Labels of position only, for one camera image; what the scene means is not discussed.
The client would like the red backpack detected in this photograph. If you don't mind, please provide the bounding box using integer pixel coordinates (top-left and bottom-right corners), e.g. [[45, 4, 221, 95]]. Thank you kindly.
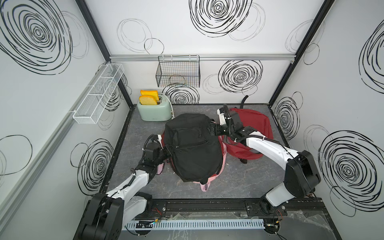
[[223, 95, 274, 164]]

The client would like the black backpack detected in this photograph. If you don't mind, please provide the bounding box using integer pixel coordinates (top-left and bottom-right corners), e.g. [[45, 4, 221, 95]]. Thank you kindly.
[[163, 112, 224, 185]]

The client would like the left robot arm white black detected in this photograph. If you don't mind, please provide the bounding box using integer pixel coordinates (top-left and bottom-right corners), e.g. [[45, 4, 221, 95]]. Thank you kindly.
[[74, 135, 170, 240]]

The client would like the mint green toaster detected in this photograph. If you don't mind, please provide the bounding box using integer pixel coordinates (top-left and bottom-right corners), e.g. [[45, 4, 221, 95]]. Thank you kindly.
[[137, 94, 175, 122]]

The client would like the pink tape outline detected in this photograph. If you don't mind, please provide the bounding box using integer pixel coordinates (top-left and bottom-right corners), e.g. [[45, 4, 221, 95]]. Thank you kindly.
[[155, 119, 229, 192]]

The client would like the front yellow toast slice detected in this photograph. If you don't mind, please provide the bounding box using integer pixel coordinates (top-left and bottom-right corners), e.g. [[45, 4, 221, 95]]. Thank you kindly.
[[139, 95, 158, 106]]

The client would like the yellow toast slice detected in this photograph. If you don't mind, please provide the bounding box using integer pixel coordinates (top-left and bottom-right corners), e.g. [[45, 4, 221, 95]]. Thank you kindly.
[[139, 95, 158, 106], [140, 90, 160, 101]]

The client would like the rear yellow toast slice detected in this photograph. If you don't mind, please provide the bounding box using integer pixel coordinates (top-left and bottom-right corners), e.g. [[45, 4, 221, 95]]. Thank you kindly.
[[140, 90, 160, 101]]

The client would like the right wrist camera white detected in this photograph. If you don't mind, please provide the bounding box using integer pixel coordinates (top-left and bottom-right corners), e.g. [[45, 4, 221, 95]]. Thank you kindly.
[[217, 107, 227, 126]]

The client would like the black wire basket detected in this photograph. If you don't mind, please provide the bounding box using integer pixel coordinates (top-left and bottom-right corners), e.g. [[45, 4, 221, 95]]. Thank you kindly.
[[156, 55, 201, 88]]

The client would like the white mesh wall shelf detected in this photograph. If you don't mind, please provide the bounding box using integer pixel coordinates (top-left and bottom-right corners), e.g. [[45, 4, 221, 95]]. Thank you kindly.
[[73, 63, 124, 125]]

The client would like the white slotted cable duct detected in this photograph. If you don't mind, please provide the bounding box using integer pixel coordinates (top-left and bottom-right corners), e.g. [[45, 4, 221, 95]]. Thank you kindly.
[[123, 219, 265, 231]]

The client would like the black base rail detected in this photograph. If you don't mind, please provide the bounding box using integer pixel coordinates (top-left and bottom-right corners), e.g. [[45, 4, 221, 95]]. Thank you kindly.
[[136, 198, 326, 220]]

